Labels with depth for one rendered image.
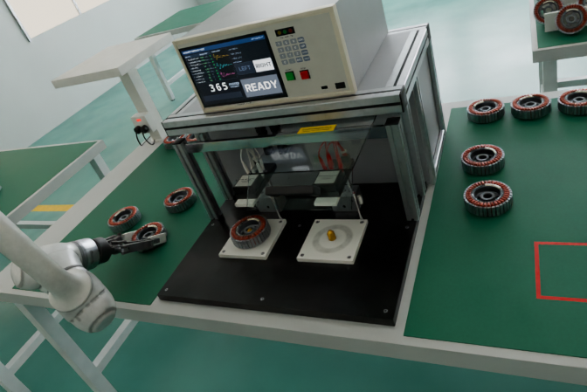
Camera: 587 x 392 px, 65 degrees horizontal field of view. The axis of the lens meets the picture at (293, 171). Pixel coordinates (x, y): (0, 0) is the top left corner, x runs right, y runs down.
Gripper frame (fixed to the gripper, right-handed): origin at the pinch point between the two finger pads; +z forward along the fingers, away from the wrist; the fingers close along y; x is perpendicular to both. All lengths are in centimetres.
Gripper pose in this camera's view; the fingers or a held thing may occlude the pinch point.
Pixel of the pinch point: (148, 237)
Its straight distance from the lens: 157.2
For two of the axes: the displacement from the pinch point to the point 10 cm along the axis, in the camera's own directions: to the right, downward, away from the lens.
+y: 8.5, 0.1, -5.2
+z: 5.2, -1.0, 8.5
